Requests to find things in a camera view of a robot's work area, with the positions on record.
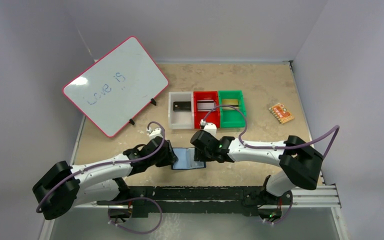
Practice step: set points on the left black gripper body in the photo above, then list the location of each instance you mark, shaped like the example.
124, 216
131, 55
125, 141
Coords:
165, 159

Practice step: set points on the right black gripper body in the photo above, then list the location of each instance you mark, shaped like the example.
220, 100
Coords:
198, 153

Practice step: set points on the blue leather card holder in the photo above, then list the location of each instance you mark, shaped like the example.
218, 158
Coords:
185, 159

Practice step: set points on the green plastic bin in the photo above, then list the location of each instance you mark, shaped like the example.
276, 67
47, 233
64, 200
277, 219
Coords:
232, 118

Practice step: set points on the white plastic bin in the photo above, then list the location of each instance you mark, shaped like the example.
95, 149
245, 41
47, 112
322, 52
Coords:
180, 120

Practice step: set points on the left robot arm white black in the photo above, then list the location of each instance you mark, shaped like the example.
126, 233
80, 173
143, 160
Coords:
64, 186

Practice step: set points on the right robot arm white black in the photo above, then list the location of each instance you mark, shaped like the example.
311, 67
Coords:
300, 163

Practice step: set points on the silver credit card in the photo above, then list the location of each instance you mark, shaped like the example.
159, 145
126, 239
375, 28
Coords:
205, 105

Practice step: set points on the gold credit card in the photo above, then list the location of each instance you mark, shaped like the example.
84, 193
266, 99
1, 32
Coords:
229, 104

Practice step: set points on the orange card with pattern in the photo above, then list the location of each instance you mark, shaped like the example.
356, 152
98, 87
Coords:
281, 113

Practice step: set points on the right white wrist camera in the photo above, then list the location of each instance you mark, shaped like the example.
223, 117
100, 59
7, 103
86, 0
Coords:
208, 127

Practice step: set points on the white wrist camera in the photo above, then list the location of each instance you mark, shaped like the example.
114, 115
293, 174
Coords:
208, 127
155, 132

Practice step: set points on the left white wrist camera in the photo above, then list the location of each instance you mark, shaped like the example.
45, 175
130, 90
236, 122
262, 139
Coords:
155, 132

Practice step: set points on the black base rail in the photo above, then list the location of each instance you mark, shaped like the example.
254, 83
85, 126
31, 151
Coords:
249, 201

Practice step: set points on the whiteboard with pink frame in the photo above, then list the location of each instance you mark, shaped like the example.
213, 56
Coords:
112, 91

